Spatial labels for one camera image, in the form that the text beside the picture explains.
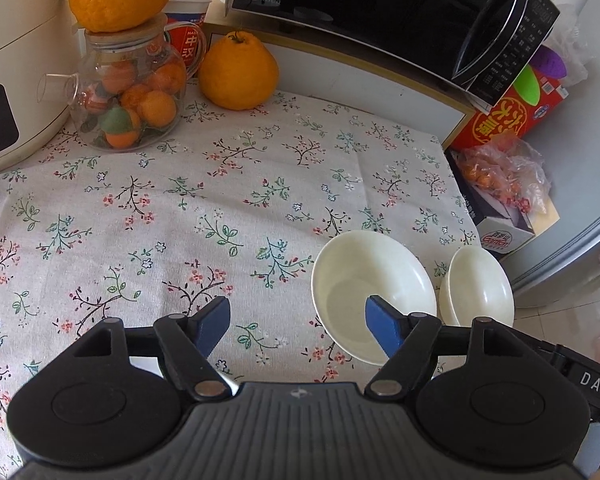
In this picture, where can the black and white cardboard box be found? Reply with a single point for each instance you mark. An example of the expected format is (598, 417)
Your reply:
(500, 240)

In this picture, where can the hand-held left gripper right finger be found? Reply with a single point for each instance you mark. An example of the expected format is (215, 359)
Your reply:
(382, 330)

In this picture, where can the floral tablecloth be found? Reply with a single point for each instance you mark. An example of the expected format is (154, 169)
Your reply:
(180, 210)

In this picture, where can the plastic bag of small oranges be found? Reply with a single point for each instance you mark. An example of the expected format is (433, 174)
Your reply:
(495, 175)

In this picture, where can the clear plastic bag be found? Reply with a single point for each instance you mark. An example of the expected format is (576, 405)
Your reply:
(575, 50)

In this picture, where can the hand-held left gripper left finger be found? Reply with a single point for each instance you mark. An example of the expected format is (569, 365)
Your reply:
(215, 322)

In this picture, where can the small cream bowl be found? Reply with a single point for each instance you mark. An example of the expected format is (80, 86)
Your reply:
(480, 285)

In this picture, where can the red label container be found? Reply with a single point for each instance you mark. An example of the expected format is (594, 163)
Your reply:
(187, 45)

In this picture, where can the large cream bowl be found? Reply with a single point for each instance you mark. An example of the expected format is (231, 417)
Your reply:
(370, 270)

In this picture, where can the red cardboard box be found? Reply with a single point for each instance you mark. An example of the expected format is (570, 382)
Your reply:
(495, 125)

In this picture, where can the white rice cooker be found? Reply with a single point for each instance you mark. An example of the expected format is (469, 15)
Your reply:
(20, 35)

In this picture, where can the glass jar of kumquats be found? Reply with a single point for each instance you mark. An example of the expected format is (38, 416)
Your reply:
(130, 95)

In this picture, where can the grey refrigerator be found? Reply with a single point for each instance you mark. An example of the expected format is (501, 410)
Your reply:
(580, 210)

